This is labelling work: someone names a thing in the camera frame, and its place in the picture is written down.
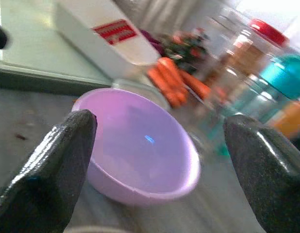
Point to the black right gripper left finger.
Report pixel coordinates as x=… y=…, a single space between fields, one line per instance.
x=42 y=182

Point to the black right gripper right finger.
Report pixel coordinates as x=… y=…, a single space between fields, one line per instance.
x=273 y=182

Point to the purple plastic bowl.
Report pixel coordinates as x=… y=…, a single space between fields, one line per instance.
x=140 y=150

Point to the pale green cutting board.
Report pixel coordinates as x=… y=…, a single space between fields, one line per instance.
x=30 y=46

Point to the orange bottle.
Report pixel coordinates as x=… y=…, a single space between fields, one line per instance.
x=290 y=119

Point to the clear drinking glass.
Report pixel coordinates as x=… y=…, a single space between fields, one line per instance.
x=237 y=99

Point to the teal lidded water bottle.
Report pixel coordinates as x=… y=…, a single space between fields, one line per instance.
x=286 y=72

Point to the orange carrot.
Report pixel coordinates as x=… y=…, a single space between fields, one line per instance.
x=169 y=69
x=198 y=88
x=160 y=83

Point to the white mandoline slicer red blade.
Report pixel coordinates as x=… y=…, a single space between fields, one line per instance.
x=130 y=52

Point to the clear jar with red lid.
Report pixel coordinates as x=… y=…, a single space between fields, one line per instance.
x=269 y=32

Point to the purple cabbage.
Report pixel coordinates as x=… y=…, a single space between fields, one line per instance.
x=152 y=40

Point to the beige hanging cloth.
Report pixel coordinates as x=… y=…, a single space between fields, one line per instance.
x=152 y=12

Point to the colourful wrapped vegetable pack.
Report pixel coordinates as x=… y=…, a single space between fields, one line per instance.
x=186 y=51

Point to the clear plastic jar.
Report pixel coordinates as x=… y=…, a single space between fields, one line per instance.
x=221 y=26

